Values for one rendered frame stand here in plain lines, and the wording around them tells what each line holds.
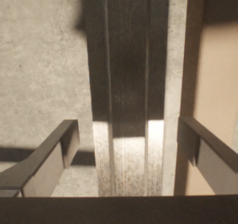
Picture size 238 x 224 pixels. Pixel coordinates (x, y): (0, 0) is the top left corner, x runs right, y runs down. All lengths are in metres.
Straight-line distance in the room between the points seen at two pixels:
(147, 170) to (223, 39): 0.17
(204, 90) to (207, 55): 0.04
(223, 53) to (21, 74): 0.53
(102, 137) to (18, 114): 0.50
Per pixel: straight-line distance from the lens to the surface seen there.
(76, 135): 0.16
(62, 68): 0.54
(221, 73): 0.24
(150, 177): 0.18
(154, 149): 0.16
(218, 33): 0.24
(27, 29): 0.58
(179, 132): 0.16
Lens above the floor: 0.51
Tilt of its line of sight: 74 degrees down
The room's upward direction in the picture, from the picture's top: 177 degrees counter-clockwise
